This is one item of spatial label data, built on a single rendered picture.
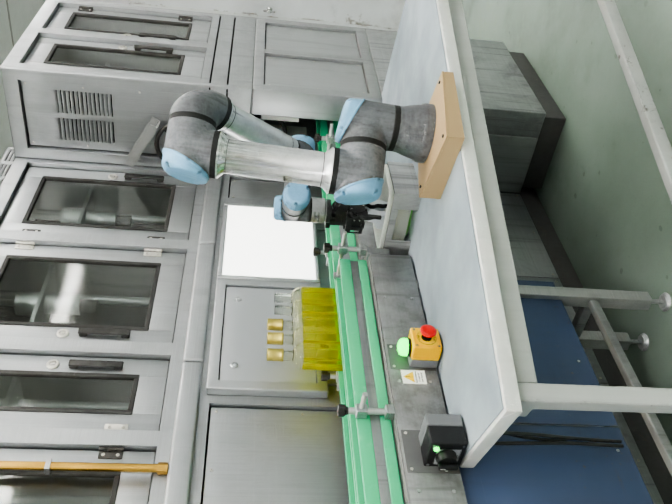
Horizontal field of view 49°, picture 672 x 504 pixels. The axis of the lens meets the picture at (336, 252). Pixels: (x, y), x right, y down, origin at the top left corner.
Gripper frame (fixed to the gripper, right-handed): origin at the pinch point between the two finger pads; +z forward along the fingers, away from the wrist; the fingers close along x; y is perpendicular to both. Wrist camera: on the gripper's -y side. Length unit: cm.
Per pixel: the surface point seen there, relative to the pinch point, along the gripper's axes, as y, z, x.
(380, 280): 6.0, -5.4, 25.1
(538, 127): 9, 69, -73
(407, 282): 6.0, 2.2, 25.4
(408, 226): 0.1, 3.8, 7.6
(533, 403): -21, 14, 87
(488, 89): 4, 51, -90
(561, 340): 7, 42, 44
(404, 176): -10.9, 1.8, -1.8
